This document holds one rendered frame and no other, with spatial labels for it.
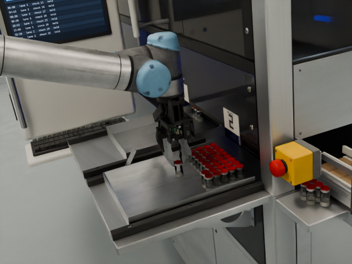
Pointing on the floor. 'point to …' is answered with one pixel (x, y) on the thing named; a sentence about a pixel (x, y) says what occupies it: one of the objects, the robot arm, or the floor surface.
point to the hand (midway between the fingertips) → (176, 159)
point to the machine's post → (274, 118)
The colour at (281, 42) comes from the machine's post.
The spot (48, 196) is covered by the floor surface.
